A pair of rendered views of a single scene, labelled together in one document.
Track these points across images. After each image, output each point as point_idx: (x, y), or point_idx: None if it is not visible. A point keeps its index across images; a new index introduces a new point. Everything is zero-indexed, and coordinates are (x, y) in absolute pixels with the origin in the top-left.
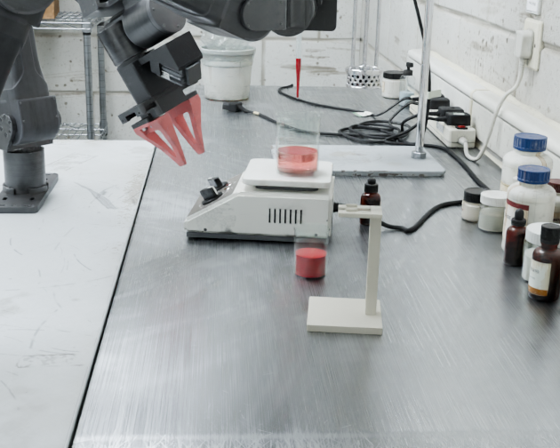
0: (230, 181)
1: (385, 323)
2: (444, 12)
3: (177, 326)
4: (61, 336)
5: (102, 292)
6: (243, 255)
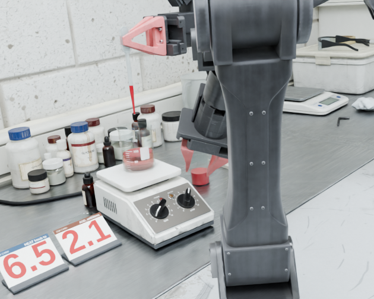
0: (150, 204)
1: None
2: None
3: (304, 174)
4: (361, 181)
5: (318, 199)
6: (208, 202)
